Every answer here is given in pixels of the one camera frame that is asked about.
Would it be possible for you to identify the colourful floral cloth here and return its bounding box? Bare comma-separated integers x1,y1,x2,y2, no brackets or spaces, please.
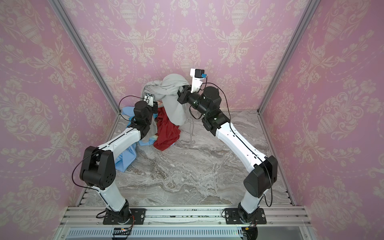
150,134,159,141

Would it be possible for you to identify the beige grey cloth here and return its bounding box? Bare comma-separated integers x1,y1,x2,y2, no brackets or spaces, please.
142,74,189,126

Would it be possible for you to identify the light blue cloth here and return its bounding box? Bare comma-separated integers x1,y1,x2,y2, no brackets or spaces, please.
114,106,157,173

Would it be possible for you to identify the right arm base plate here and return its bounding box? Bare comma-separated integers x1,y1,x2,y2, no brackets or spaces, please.
223,208,267,225

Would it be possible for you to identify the aluminium corner post left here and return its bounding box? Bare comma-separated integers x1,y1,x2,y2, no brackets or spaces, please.
48,0,119,114

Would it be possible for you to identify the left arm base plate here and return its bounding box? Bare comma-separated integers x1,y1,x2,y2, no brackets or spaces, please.
103,208,146,226

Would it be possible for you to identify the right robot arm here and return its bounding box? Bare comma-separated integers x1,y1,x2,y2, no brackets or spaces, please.
178,85,278,224

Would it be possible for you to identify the aluminium corner post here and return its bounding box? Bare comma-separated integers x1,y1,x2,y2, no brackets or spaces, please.
48,0,119,114
257,0,321,114

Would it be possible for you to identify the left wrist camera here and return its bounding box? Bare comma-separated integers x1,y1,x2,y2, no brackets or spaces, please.
144,93,154,106

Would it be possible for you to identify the aluminium corner post right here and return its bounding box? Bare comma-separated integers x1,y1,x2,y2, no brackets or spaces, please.
257,0,321,114

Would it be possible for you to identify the aluminium front rail frame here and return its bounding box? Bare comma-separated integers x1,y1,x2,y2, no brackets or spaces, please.
54,205,316,240

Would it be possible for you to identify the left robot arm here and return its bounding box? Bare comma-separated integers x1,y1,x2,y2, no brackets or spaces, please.
80,99,158,225

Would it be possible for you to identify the dark red cloth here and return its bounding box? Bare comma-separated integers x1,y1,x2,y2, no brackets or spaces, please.
154,107,181,151

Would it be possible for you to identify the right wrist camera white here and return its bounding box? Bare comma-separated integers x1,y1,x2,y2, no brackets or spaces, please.
190,69,207,93

